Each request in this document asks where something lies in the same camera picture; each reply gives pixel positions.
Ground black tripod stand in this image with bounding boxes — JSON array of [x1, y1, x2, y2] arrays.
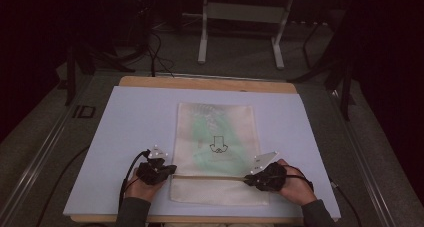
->
[[64, 41, 136, 107]]

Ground beige translucent zipper bag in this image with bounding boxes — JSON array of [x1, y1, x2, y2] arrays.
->
[[168, 101, 271, 208]]

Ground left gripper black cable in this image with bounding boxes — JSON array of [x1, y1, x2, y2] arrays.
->
[[117, 149, 152, 212]]

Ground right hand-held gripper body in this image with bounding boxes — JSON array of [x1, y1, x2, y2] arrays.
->
[[248, 150, 288, 192]]

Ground person's right hand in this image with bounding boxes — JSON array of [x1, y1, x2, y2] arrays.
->
[[277, 158, 318, 207]]

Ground black floor cables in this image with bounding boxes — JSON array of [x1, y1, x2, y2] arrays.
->
[[145, 29, 176, 78]]

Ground light blue table mat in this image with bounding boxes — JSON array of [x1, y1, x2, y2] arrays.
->
[[62, 85, 342, 220]]

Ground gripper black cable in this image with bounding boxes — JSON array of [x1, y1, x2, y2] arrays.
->
[[117, 149, 152, 212], [283, 164, 363, 227]]

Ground long black floor cable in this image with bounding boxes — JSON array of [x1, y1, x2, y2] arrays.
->
[[35, 144, 92, 227]]

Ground green garment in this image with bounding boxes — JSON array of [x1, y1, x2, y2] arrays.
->
[[189, 114, 254, 175]]

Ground metal strip behind table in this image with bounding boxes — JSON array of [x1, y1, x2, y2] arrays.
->
[[153, 72, 265, 83]]

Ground black metal stand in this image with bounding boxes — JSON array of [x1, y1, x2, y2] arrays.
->
[[288, 6, 357, 122]]

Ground metal floor rail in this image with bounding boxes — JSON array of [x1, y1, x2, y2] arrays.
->
[[328, 89, 398, 227], [0, 83, 85, 227]]

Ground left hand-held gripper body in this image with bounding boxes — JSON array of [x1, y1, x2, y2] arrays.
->
[[136, 144, 169, 186]]

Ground white metal stand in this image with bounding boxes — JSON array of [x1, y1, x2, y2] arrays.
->
[[197, 0, 296, 71]]

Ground wooden table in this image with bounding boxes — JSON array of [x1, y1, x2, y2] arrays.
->
[[69, 75, 322, 225]]

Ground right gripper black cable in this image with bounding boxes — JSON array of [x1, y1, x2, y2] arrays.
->
[[283, 164, 363, 227]]

